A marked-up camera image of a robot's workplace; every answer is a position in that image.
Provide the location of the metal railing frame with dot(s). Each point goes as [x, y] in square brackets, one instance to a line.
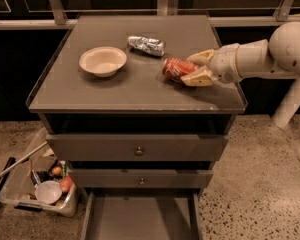
[64, 14]

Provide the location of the grey top drawer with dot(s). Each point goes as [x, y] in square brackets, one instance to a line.
[137, 148]

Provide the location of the white paper bowl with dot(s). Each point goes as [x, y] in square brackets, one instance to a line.
[103, 61]

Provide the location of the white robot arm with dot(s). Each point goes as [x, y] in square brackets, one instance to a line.
[275, 58]

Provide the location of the red coke can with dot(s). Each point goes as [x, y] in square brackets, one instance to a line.
[175, 68]

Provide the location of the grey metal rod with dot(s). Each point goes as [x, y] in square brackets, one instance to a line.
[24, 158]

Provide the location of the grey open bottom drawer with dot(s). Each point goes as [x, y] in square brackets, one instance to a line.
[141, 214]

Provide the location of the red apple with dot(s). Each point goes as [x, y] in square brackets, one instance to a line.
[66, 184]

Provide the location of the orange fruit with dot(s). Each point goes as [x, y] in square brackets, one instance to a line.
[57, 171]

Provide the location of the silver foil chip bag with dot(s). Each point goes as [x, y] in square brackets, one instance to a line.
[151, 46]

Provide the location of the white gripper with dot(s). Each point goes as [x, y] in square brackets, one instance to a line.
[224, 64]

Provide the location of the dark snack bag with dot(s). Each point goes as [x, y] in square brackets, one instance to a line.
[38, 177]

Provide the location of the clear plastic storage bin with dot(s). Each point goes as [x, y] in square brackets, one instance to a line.
[19, 191]

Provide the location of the small white bowl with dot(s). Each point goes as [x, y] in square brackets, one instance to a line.
[48, 192]

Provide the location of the grey drawer cabinet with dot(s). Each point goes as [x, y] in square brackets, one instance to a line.
[138, 99]

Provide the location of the grey middle drawer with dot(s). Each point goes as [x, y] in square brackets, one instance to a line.
[133, 178]

